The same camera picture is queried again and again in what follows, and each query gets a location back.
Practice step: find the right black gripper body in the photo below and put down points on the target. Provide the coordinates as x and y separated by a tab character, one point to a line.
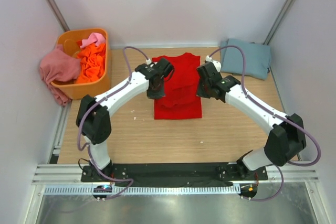
208	86

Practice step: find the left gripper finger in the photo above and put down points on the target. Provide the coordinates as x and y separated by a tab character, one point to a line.
154	89
160	89

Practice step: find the red t shirt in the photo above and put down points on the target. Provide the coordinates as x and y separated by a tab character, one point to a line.
180	101

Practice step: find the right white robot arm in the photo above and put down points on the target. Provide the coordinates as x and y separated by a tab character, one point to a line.
284	136

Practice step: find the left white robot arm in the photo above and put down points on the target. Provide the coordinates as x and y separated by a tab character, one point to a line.
95	113

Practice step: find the folded blue t shirt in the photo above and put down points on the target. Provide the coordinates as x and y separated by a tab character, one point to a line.
258	58

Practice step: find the orange t shirt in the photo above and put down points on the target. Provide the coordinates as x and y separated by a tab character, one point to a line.
92	63

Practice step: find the light pink t shirt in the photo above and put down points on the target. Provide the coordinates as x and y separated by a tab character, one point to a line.
94	38

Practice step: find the orange plastic basket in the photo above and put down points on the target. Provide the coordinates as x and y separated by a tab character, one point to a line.
69	41

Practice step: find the dusty pink t shirt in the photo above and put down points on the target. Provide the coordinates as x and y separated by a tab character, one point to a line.
58	66

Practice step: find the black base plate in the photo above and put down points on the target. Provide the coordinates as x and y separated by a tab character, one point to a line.
177	175

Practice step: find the slotted white cable duct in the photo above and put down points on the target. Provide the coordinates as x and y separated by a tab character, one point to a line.
137	191

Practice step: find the aluminium frame rail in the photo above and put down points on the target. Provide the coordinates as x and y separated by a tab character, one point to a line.
57	174

